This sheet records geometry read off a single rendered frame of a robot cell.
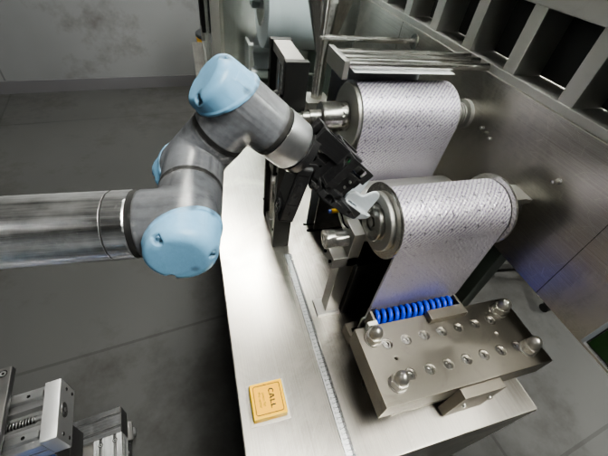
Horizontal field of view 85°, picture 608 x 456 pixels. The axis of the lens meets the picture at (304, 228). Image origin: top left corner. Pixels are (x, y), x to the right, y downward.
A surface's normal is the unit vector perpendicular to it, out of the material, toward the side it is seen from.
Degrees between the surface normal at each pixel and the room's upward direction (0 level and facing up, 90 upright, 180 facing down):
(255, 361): 0
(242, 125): 94
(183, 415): 0
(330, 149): 90
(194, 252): 90
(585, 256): 90
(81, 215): 33
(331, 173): 50
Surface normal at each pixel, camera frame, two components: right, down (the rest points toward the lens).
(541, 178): -0.96, 0.11
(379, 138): 0.26, 0.72
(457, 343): 0.11, -0.71
